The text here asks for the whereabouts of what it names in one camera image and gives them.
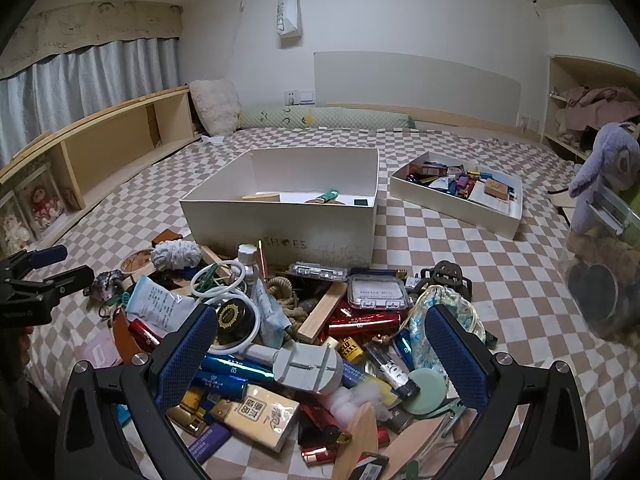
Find white blue narrow sachet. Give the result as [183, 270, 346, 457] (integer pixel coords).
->
[251, 277, 292, 347]

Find mint green round compact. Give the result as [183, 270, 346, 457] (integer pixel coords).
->
[407, 367, 448, 415]

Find long wooden bedside shelf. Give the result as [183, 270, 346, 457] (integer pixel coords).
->
[0, 85, 202, 261]

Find black hair claw clip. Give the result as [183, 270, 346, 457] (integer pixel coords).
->
[419, 261, 473, 302]

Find red lighter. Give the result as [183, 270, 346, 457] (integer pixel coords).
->
[301, 447, 341, 466]

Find white grey knitted bundle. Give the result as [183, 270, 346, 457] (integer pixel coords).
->
[151, 240, 201, 272]

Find black lighter gold cap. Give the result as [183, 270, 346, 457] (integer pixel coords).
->
[299, 405, 351, 448]

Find shallow white box lid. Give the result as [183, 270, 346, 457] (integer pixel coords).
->
[389, 150, 524, 241]

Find long green bolster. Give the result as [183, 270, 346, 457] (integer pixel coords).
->
[239, 104, 417, 132]

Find white fluffy pillow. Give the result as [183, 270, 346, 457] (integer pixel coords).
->
[189, 79, 242, 137]

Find black round gold-print tin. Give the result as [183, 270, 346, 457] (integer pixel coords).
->
[215, 297, 256, 346]

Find hanging white paper bag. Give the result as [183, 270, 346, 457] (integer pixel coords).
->
[274, 0, 303, 41]

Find clear plastic storage bin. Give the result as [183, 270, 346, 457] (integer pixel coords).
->
[559, 185, 640, 342]

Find clear case white label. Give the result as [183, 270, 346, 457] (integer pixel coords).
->
[348, 274, 407, 313]

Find purple plush toy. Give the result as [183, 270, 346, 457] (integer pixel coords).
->
[567, 121, 640, 233]

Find pale blue printed sachet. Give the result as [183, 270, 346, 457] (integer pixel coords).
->
[125, 277, 197, 337]

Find blue yellow printed pack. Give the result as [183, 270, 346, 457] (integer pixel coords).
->
[342, 360, 401, 406]

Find floral brocade drawstring pouch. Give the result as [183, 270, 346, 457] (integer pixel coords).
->
[407, 285, 485, 368]

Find white headboard panel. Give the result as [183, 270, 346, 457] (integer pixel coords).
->
[314, 51, 522, 128]

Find beige curtain valance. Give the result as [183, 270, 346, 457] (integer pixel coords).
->
[0, 0, 183, 81]

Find white charging cable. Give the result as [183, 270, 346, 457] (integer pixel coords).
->
[192, 260, 281, 362]

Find curved pale wooden piece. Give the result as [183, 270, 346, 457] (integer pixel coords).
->
[385, 415, 447, 480]

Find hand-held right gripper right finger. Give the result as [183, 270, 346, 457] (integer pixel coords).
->
[424, 302, 593, 480]

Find blue white tube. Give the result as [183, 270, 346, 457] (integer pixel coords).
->
[395, 332, 417, 368]

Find heap of colourful lighters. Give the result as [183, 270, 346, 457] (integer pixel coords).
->
[407, 160, 511, 201]

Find cardboard pieces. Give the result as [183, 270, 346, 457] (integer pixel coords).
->
[546, 185, 577, 222]

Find purple lighter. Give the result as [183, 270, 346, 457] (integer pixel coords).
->
[187, 422, 232, 464]

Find red metallic printed tube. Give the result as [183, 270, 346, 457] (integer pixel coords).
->
[327, 310, 401, 342]

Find large white shoe box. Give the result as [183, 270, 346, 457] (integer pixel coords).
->
[179, 147, 380, 268]

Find beige rope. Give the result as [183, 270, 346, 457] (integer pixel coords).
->
[267, 275, 313, 333]

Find bag of white cotton balls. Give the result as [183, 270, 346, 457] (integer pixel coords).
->
[327, 380, 396, 422]

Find grey slotted plastic holder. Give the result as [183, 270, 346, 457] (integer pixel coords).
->
[272, 346, 346, 395]

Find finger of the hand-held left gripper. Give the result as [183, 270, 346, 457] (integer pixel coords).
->
[0, 245, 68, 281]
[30, 266, 96, 301]

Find black silver printed lighter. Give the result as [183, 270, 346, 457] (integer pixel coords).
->
[370, 342, 422, 396]

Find pink card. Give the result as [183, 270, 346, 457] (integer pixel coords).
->
[77, 342, 121, 367]

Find grey curtain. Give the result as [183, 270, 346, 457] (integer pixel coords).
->
[0, 37, 182, 167]

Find black barcode box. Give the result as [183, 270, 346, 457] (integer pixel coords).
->
[350, 452, 390, 480]

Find heap of clothes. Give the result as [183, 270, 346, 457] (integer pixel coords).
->
[555, 85, 640, 147]

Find cream tissue pack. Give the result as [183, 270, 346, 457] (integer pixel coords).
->
[210, 385, 301, 453]

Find framed plush pictures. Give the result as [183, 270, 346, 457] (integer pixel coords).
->
[0, 165, 68, 257]

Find pointed wooden board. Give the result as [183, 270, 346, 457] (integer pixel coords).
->
[332, 402, 378, 480]

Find tall wooden open shelf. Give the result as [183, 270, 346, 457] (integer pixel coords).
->
[542, 55, 640, 161]

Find brown leather piece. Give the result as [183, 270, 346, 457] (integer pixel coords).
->
[112, 310, 147, 367]

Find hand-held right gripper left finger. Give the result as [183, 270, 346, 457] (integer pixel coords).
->
[54, 304, 219, 480]

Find blue metallic tube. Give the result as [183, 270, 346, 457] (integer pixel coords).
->
[192, 370, 248, 401]
[202, 354, 275, 381]

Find wooden bar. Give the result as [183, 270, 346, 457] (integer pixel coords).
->
[297, 280, 348, 345]

